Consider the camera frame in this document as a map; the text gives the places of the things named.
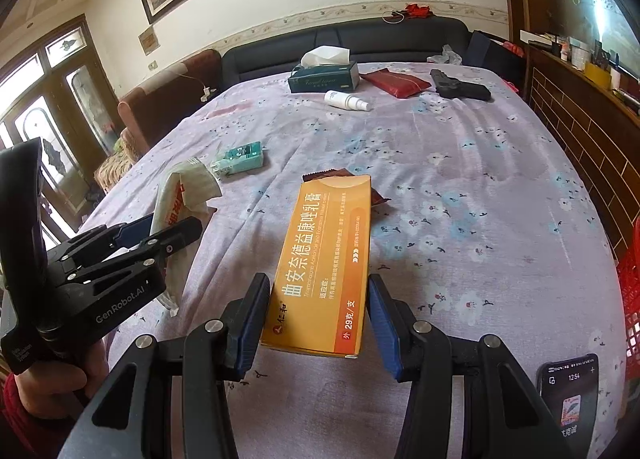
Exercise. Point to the fringed beige cloth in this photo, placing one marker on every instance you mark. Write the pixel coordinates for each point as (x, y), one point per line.
(115, 169)

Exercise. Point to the red plastic basket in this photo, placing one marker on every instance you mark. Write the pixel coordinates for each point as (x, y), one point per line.
(631, 289)

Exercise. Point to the clear plastic bag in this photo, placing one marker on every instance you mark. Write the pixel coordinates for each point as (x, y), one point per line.
(445, 55)

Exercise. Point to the brown snack wrapper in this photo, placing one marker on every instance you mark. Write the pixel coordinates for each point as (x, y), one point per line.
(378, 196)

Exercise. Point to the wooden glass door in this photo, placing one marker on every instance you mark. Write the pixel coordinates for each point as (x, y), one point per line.
(60, 104)

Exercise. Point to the small wall plaque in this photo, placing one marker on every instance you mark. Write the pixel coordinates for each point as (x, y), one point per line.
(147, 41)

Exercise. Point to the dark green tissue box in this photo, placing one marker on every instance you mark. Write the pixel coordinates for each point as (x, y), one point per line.
(325, 79)

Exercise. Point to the white spray bottle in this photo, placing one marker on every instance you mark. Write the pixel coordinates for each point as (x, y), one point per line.
(342, 100)

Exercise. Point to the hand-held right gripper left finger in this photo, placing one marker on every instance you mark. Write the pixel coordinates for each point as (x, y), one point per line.
(250, 324)

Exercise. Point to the red folded item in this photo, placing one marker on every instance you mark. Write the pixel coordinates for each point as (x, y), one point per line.
(417, 11)

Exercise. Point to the red pouch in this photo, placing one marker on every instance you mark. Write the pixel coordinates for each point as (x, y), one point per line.
(395, 83)

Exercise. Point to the floral purple tablecloth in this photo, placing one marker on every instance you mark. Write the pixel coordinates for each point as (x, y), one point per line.
(475, 189)

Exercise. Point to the wooden partition with etched glass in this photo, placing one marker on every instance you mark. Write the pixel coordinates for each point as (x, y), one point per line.
(575, 139)

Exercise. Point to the dark paper bag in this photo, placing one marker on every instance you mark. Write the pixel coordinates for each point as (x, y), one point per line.
(492, 64)

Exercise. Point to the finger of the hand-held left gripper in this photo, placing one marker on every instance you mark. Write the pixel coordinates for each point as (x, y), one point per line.
(132, 231)
(170, 241)

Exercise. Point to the black toy gun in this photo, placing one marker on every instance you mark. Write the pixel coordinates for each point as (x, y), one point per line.
(457, 88)

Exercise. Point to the black leather sofa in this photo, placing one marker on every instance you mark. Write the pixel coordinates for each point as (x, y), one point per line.
(280, 49)

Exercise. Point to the teal tissue pack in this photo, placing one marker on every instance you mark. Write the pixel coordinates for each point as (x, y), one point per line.
(240, 156)

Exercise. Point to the brown armchair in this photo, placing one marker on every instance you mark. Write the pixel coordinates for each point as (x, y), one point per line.
(160, 104)

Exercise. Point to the person's left forearm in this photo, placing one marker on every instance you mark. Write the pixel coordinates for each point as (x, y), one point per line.
(22, 434)

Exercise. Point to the black smartphone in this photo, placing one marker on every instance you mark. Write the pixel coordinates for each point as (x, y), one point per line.
(567, 399)

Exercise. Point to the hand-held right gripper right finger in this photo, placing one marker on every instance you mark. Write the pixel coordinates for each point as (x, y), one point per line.
(390, 339)

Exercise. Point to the orange medicine box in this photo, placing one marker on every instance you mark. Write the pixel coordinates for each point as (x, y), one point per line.
(320, 264)

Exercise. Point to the person's left hand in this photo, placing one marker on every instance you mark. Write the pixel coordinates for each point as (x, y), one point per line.
(95, 364)

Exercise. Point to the white plastic bag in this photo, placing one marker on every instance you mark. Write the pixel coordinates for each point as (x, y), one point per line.
(172, 199)

